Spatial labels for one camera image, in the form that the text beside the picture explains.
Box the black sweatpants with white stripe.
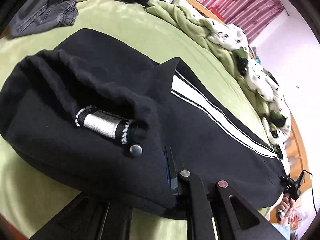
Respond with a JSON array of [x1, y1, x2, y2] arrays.
[[1, 29, 285, 219]]

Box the person's right hand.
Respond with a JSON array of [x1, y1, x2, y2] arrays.
[[277, 194, 296, 224]]

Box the green plush bed sheet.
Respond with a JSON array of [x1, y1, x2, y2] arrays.
[[1, 0, 267, 237]]

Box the white flower-print quilt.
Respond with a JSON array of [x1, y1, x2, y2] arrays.
[[172, 0, 291, 174]]

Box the green fleece blanket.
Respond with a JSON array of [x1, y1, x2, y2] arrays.
[[146, 0, 270, 118]]

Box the wooden bed frame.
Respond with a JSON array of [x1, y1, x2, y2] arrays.
[[0, 0, 311, 240]]

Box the grey jeans on bed frame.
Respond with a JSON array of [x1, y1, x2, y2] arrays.
[[9, 0, 78, 37]]

